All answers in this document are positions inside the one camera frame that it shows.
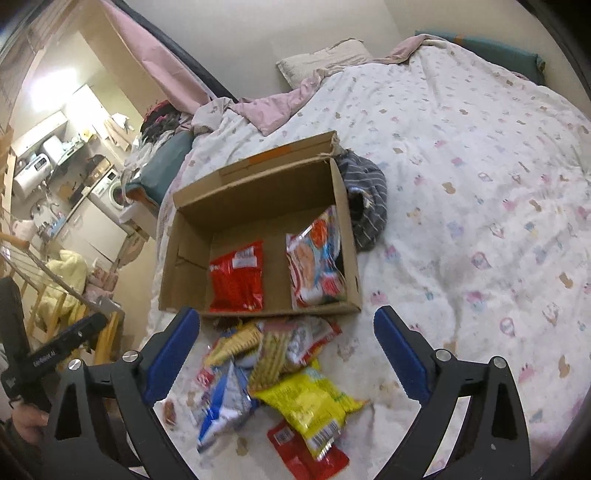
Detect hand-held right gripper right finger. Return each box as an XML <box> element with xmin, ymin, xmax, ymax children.
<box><xmin>373</xmin><ymin>305</ymin><xmax>532</xmax><ymax>480</ymax></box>

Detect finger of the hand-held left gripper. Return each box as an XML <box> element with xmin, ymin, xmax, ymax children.
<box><xmin>65</xmin><ymin>313</ymin><xmax>110</xmax><ymax>347</ymax></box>

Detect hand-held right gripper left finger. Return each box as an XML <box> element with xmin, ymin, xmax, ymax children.
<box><xmin>41</xmin><ymin>305</ymin><xmax>201</xmax><ymax>480</ymax></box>

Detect pink cartoon snack packet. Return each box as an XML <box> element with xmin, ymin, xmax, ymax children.
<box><xmin>189</xmin><ymin>364</ymin><xmax>232</xmax><ymax>411</ymax></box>

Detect yellow cracker packet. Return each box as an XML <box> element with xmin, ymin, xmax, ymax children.
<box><xmin>203</xmin><ymin>320</ymin><xmax>264</xmax><ymax>367</ymax></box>

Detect blue snack packet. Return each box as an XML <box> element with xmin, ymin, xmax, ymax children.
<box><xmin>196</xmin><ymin>362</ymin><xmax>259</xmax><ymax>453</ymax></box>

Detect plain red snack packet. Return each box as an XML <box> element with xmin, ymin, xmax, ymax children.
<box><xmin>210</xmin><ymin>240</ymin><xmax>266</xmax><ymax>312</ymax></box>

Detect clear stick biscuit packet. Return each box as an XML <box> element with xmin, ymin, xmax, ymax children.
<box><xmin>247</xmin><ymin>318</ymin><xmax>301</xmax><ymax>393</ymax></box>

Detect yellow snack packet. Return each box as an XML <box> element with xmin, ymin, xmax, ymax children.
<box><xmin>252</xmin><ymin>360</ymin><xmax>370</xmax><ymax>460</ymax></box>

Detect pink white snack packet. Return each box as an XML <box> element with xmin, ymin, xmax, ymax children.
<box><xmin>285</xmin><ymin>205</ymin><xmax>347</xmax><ymax>309</ymax></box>

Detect red barcode snack packet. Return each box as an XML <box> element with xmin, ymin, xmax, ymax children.
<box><xmin>267</xmin><ymin>418</ymin><xmax>350</xmax><ymax>480</ymax></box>

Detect cardboard box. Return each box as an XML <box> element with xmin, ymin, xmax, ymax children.
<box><xmin>158</xmin><ymin>130</ymin><xmax>363</xmax><ymax>317</ymax></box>

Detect person's left hand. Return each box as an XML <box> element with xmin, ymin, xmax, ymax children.
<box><xmin>7</xmin><ymin>404</ymin><xmax>51</xmax><ymax>446</ymax></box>

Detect pale yellow cloth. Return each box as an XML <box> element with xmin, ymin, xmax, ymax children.
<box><xmin>34</xmin><ymin>251</ymin><xmax>88</xmax><ymax>324</ymax></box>

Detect white kitchen cabinet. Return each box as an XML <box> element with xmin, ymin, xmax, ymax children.
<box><xmin>55</xmin><ymin>198</ymin><xmax>130</xmax><ymax>264</ymax></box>

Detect clothes drying rack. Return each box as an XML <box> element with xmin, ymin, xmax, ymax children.
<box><xmin>0</xmin><ymin>231</ymin><xmax>125</xmax><ymax>365</ymax></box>

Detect white bedside shelf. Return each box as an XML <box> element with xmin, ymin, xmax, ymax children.
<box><xmin>117</xmin><ymin>203</ymin><xmax>160</xmax><ymax>241</ymax></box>

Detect white washing machine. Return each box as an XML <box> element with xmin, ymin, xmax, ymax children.
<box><xmin>90</xmin><ymin>166</ymin><xmax>132</xmax><ymax>222</ymax></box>

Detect grey striped cloth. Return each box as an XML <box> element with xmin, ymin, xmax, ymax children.
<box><xmin>335</xmin><ymin>148</ymin><xmax>389</xmax><ymax>252</ymax></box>

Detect printed white quilt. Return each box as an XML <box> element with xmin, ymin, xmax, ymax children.
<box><xmin>145</xmin><ymin>34</ymin><xmax>591</xmax><ymax>480</ymax></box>

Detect white water heater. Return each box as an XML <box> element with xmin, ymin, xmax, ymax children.
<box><xmin>11</xmin><ymin>154</ymin><xmax>51</xmax><ymax>199</ymax></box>

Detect white floral cloth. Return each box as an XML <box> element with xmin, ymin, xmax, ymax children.
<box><xmin>122</xmin><ymin>134</ymin><xmax>162</xmax><ymax>176</ymax></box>

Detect white kitchen appliance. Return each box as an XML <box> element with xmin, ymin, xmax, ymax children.
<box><xmin>41</xmin><ymin>136</ymin><xmax>65</xmax><ymax>164</ymax></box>

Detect beige hanging cloth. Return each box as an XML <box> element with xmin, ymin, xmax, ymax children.
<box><xmin>104</xmin><ymin>113</ymin><xmax>134</xmax><ymax>151</ymax></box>

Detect pile of dark clothes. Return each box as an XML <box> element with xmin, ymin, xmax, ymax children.
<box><xmin>139</xmin><ymin>99</ymin><xmax>195</xmax><ymax>139</ymax></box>

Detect pink blanket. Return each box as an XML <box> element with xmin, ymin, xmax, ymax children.
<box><xmin>191</xmin><ymin>34</ymin><xmax>430</xmax><ymax>137</ymax></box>

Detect black pole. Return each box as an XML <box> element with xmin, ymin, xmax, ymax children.
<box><xmin>111</xmin><ymin>0</ymin><xmax>238</xmax><ymax>102</ymax></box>

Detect pink curtain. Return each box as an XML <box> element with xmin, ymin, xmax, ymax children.
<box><xmin>99</xmin><ymin>0</ymin><xmax>213</xmax><ymax>112</ymax></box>

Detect beige pillow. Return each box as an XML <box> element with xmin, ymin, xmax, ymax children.
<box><xmin>276</xmin><ymin>38</ymin><xmax>375</xmax><ymax>88</ymax></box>

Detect teal cushion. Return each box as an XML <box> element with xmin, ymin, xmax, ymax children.
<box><xmin>413</xmin><ymin>30</ymin><xmax>548</xmax><ymax>86</ymax></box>

